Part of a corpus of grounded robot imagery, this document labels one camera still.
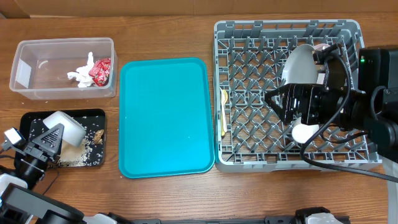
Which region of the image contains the grey bowl of rice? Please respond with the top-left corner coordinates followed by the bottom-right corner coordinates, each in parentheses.
top-left (43, 111), bottom-right (86, 147)

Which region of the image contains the light grey plate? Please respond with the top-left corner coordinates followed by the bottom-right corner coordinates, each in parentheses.
top-left (281, 44), bottom-right (318, 85)

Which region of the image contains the cream plastic cup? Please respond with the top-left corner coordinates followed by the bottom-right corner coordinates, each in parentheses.
top-left (291, 117), bottom-right (319, 144)

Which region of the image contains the brown food scrap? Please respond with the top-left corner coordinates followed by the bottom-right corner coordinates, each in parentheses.
top-left (93, 129), bottom-right (104, 144)

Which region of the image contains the white pink-rimmed plate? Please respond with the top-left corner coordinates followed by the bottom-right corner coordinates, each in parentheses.
top-left (313, 44), bottom-right (330, 51)

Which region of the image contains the yellow plastic spoon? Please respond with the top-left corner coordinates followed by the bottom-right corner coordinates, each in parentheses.
top-left (220, 89), bottom-right (228, 137)

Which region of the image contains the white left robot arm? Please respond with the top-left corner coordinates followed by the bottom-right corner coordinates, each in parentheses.
top-left (1, 123), bottom-right (118, 224)

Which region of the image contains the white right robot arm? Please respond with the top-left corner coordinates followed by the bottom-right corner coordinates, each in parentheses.
top-left (264, 44), bottom-right (397, 223)

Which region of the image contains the black waste tray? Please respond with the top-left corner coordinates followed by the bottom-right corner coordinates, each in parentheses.
top-left (19, 109), bottom-right (106, 167)

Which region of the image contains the grey dishwasher rack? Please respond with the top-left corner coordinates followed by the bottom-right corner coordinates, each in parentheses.
top-left (213, 20), bottom-right (383, 172)

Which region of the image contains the clear plastic waste bin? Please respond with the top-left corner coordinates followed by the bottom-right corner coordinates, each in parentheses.
top-left (9, 37), bottom-right (118, 100)

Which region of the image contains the spilled white rice pile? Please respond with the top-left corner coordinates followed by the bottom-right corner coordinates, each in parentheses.
top-left (58, 138), bottom-right (93, 167)

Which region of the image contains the crumpled white tissue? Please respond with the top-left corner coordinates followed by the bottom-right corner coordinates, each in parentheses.
top-left (67, 52), bottom-right (95, 88)

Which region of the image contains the red crumpled wrapper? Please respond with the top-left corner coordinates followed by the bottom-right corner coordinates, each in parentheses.
top-left (88, 58), bottom-right (111, 86)

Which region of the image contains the teal plastic tray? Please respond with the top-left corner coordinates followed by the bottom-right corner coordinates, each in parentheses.
top-left (119, 57), bottom-right (215, 179)

